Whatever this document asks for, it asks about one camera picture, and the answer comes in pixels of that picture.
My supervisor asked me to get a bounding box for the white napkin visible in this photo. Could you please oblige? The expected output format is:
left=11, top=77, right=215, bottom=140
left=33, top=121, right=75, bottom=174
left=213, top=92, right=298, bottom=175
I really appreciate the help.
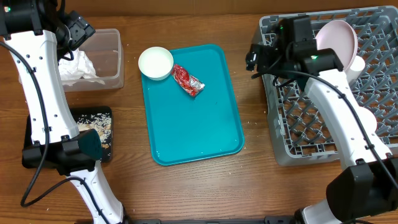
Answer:
left=58, top=49, right=105, bottom=86

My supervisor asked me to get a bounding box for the large white plate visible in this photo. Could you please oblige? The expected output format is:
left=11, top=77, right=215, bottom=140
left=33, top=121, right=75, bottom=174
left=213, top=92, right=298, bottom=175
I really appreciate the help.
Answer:
left=315, top=20, right=358, bottom=71

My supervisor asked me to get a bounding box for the red snack wrapper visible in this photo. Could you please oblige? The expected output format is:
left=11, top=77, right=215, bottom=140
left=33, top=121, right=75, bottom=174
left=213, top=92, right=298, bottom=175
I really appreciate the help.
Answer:
left=171, top=64, right=205, bottom=97

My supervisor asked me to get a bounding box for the white paper cup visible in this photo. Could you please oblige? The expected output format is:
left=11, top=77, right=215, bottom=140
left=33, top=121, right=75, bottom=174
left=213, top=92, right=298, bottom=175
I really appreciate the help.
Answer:
left=345, top=55, right=366, bottom=85

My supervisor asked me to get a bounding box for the white bowl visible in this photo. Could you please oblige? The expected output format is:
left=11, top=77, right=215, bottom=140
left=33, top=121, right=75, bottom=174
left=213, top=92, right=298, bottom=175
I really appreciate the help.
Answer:
left=138, top=47, right=174, bottom=81

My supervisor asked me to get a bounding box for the pink bowl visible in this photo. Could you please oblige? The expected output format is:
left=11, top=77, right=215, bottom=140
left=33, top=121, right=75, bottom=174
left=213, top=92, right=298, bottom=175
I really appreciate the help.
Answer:
left=358, top=106, right=377, bottom=135

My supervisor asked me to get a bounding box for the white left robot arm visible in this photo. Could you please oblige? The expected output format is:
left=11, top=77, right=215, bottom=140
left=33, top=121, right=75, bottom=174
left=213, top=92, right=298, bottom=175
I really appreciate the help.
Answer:
left=1, top=0, right=131, bottom=223

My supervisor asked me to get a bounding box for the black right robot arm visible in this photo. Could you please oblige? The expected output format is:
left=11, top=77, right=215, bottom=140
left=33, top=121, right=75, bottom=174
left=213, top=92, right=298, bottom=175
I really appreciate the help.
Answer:
left=246, top=40, right=397, bottom=223

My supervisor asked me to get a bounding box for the grey dishwasher rack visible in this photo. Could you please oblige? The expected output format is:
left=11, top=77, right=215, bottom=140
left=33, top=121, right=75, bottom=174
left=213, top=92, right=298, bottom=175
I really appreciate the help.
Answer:
left=262, top=6, right=397, bottom=166

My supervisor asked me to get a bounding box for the clear plastic bin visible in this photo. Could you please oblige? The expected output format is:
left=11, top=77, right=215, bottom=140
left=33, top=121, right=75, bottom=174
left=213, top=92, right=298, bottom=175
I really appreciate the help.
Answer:
left=18, top=28, right=124, bottom=93

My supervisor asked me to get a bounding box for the black tray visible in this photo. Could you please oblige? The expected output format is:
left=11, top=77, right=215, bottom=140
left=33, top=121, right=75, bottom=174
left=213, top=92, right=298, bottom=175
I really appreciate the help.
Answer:
left=21, top=105, right=114, bottom=169

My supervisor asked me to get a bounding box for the rice and peanuts pile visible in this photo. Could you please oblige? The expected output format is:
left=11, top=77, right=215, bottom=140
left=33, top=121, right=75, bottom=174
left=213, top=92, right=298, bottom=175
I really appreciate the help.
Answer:
left=74, top=112, right=113, bottom=149

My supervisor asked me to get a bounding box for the teal serving tray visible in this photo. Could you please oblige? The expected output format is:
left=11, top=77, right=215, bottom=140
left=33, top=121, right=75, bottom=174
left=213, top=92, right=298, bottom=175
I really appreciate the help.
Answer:
left=142, top=44, right=244, bottom=166

